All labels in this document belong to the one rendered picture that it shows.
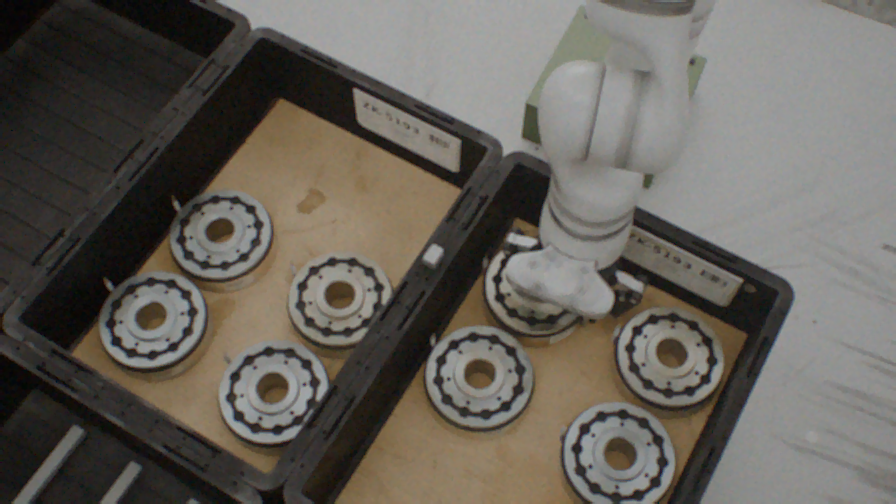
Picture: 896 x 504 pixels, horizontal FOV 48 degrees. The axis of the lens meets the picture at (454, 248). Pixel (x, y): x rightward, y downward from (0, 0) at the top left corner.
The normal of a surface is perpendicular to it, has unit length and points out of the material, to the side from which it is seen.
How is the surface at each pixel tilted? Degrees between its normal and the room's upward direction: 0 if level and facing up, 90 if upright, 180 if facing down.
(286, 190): 0
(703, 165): 0
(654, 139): 55
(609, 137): 61
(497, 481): 0
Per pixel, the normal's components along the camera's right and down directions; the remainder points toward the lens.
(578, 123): -0.20, 0.42
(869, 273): 0.01, -0.47
